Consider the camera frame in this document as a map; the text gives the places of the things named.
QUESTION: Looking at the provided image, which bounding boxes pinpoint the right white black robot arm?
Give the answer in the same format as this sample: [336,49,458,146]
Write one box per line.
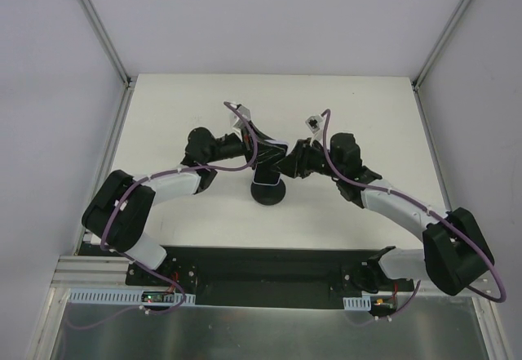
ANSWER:
[273,133,494,296]

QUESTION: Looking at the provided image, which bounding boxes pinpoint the aluminium frame post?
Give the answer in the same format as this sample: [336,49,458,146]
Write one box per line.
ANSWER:
[411,0,493,90]
[60,0,134,87]

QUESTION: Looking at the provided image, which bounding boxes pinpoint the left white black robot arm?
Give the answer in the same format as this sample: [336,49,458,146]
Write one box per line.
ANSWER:
[81,125,288,286]

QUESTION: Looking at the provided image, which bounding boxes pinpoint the black phone stand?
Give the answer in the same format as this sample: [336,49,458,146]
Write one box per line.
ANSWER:
[250,180,286,206]

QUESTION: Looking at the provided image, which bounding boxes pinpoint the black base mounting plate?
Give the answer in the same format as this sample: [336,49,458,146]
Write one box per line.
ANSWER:
[79,243,413,308]

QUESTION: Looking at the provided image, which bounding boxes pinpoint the right white cable duct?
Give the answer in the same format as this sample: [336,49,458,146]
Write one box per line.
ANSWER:
[343,296,372,312]

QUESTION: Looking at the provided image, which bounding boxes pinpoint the right aluminium frame post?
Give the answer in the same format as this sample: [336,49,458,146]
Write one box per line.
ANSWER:
[411,0,493,90]

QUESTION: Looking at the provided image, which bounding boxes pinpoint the white cable duct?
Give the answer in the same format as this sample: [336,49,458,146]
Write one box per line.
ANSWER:
[69,288,196,307]
[343,296,372,312]

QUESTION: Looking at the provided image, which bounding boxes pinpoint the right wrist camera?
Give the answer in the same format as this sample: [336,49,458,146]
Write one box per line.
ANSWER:
[305,114,326,146]

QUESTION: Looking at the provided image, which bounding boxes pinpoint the left white cable duct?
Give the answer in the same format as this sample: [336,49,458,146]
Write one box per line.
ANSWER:
[69,288,196,307]

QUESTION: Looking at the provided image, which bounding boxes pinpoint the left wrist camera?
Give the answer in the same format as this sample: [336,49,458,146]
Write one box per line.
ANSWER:
[230,103,251,135]

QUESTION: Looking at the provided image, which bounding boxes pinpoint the purple smartphone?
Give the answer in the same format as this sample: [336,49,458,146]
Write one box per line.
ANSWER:
[252,160,280,185]

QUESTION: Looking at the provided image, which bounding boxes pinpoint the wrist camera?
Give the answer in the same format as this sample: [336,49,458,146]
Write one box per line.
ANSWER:
[230,103,251,135]
[305,114,326,146]

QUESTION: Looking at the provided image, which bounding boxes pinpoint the left aluminium frame post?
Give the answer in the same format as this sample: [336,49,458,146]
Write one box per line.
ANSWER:
[60,0,134,87]

